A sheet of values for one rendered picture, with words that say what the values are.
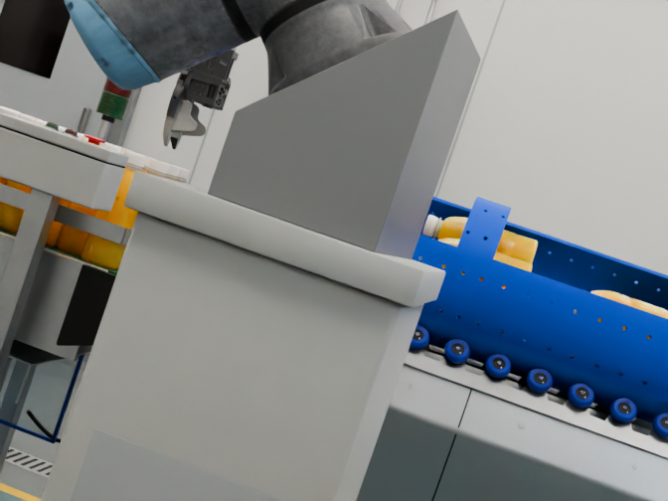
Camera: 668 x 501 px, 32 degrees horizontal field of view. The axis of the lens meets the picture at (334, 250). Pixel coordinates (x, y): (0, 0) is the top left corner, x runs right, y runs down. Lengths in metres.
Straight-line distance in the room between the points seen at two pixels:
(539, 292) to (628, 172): 3.47
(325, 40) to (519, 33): 4.28
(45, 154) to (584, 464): 1.04
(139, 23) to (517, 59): 4.25
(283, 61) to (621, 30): 4.31
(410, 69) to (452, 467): 1.01
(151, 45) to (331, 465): 0.51
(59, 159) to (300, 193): 0.80
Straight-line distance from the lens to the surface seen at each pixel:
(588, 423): 2.06
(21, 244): 2.00
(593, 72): 5.50
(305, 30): 1.29
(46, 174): 1.95
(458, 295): 2.01
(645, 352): 2.03
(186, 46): 1.36
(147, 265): 1.23
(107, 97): 2.64
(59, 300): 2.06
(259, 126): 1.23
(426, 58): 1.21
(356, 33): 1.27
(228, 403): 1.21
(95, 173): 1.92
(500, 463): 2.04
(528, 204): 5.42
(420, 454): 2.06
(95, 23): 1.36
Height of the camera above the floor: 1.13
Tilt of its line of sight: 2 degrees down
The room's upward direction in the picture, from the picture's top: 19 degrees clockwise
